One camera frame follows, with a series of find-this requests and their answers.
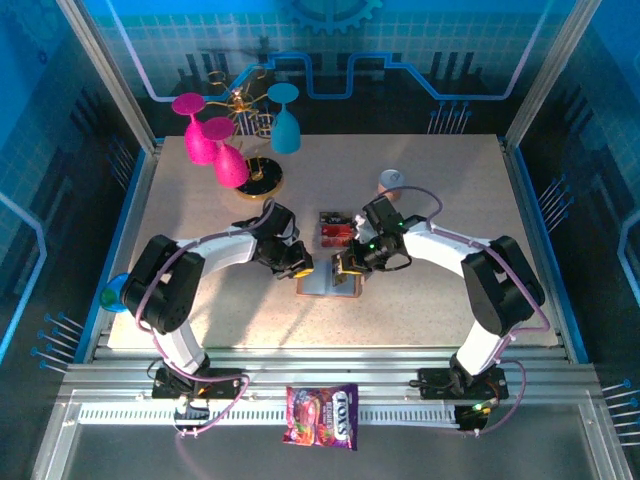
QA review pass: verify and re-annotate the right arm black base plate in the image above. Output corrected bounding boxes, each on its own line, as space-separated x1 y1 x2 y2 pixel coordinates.
417 367 510 401

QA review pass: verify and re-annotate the blue plastic goblet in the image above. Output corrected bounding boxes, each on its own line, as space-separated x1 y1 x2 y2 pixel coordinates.
266 82 303 155

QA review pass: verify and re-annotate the purple candy bag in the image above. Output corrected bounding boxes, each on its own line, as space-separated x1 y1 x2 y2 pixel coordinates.
281 383 360 452

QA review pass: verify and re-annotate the white slotted cable duct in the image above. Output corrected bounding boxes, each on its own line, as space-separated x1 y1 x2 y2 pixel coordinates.
77 405 461 428

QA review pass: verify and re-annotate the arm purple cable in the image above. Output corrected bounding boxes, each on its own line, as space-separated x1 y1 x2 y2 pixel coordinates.
135 197 276 439
384 185 552 437

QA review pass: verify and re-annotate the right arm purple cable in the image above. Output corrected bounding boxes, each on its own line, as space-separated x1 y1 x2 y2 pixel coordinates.
384 185 552 437

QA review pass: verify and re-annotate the aluminium frame post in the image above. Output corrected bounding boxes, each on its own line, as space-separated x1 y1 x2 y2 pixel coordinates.
53 0 164 154
501 0 605 151

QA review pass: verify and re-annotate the small controller board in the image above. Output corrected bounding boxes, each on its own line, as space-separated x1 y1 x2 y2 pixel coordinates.
453 399 496 432
172 398 211 432

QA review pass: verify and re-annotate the blue green round object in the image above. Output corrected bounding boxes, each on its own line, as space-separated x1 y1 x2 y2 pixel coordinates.
101 273 133 314

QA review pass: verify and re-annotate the paper cup with white lid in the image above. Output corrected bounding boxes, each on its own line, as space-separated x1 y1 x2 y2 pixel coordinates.
378 169 406 194

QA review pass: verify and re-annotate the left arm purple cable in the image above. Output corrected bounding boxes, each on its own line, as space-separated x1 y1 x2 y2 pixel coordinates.
135 197 276 439

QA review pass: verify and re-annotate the aluminium table frame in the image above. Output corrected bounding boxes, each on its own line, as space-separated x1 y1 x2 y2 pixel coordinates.
29 137 636 480

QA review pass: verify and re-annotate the brown leather card holder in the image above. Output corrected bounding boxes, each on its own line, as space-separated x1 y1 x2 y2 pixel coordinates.
295 259 363 299

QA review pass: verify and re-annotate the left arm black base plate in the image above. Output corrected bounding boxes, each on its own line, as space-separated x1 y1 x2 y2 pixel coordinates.
151 367 250 400

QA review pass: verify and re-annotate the gold wire glass rack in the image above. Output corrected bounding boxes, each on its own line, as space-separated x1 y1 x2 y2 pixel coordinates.
205 63 285 202

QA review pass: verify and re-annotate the pink plastic goblet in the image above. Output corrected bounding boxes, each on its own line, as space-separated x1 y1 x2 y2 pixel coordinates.
171 92 221 167
201 116 250 189

